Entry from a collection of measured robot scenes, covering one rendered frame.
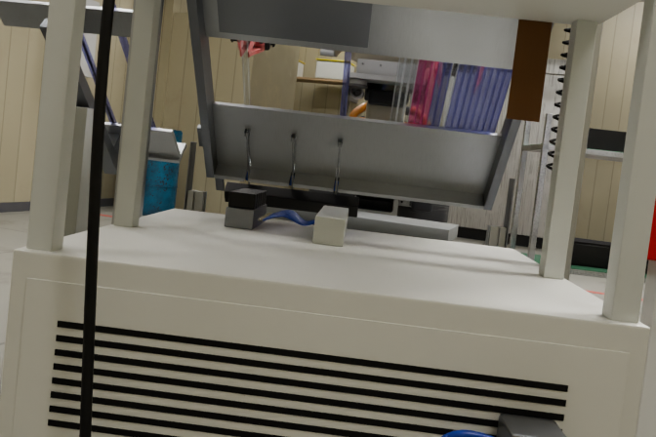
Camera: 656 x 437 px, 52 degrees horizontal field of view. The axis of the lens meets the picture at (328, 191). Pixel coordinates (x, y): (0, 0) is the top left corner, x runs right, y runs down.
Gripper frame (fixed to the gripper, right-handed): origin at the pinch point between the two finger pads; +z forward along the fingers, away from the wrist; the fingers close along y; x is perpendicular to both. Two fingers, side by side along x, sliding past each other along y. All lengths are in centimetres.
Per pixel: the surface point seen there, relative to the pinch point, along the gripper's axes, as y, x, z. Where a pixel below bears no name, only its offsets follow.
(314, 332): 25, -21, 80
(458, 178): 51, 28, 1
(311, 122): 15.3, 16.0, 1.4
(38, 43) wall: -257, 253, -344
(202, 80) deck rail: -8.3, 4.5, 5.7
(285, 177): 9.7, 32.9, 3.1
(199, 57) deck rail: -8.4, -1.5, 5.8
